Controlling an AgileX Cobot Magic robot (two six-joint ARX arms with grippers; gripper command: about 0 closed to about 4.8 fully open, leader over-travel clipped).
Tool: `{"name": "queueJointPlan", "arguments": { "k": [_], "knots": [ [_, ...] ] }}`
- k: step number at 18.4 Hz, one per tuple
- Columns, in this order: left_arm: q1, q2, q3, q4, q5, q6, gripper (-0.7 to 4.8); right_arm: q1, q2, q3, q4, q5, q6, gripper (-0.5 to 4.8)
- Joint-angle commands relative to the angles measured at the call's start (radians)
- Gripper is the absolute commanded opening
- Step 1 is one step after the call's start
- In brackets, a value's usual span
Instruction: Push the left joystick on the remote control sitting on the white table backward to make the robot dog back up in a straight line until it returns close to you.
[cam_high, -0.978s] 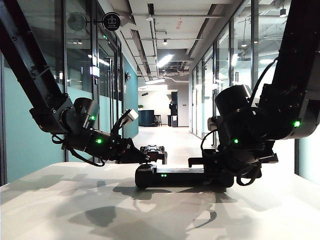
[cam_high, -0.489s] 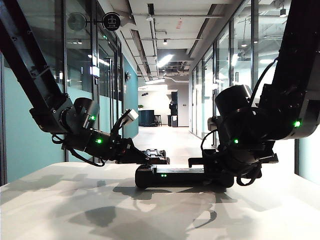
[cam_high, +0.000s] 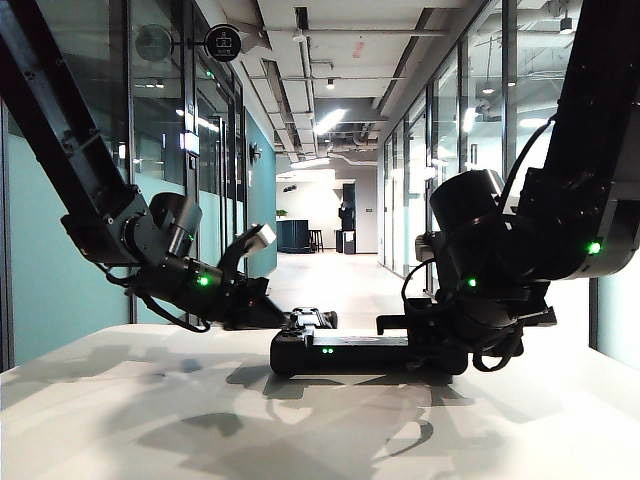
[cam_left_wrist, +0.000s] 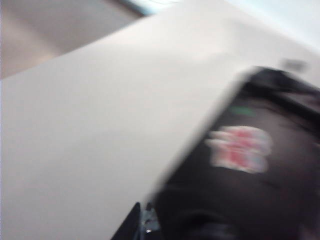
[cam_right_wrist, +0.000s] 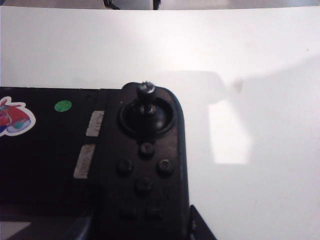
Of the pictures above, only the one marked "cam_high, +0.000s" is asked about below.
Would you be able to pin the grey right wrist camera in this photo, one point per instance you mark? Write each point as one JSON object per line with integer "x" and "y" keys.
{"x": 425, "y": 247}

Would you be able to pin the round black hanging sign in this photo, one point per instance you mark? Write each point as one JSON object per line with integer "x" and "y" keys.
{"x": 223, "y": 42}

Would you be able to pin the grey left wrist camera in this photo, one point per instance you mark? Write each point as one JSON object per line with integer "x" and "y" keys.
{"x": 263, "y": 236}

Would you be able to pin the black wall ornament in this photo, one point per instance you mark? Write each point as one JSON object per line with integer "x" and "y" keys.
{"x": 255, "y": 154}

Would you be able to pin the dark bar counter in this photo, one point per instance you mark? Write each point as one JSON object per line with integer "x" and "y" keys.
{"x": 295, "y": 236}

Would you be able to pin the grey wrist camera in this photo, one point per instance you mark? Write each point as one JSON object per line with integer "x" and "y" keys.
{"x": 425, "y": 247}
{"x": 263, "y": 236}

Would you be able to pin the small green potted plant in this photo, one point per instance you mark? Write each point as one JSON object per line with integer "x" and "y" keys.
{"x": 282, "y": 215}

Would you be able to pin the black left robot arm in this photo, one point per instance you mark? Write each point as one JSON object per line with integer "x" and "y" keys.
{"x": 65, "y": 130}

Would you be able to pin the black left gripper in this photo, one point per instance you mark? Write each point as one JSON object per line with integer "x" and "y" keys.
{"x": 240, "y": 300}

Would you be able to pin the black quadruped robot dog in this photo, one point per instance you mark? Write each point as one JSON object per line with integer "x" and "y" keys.
{"x": 315, "y": 319}

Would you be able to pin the black remote control with sticker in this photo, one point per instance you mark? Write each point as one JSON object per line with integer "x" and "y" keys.
{"x": 360, "y": 355}

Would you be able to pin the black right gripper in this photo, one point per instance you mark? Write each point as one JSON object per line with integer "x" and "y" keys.
{"x": 467, "y": 325}

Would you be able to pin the small lit door display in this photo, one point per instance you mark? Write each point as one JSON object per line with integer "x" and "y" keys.
{"x": 191, "y": 142}

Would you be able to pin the dark wooden bar stool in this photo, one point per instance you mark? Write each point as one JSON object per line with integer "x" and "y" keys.
{"x": 316, "y": 240}

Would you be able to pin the black pendant lamp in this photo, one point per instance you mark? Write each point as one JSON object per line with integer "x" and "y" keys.
{"x": 566, "y": 25}

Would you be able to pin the tall black machine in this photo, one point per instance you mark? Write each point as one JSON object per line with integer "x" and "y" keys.
{"x": 348, "y": 220}

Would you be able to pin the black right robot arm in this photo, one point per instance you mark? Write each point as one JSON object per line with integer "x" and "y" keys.
{"x": 590, "y": 150}

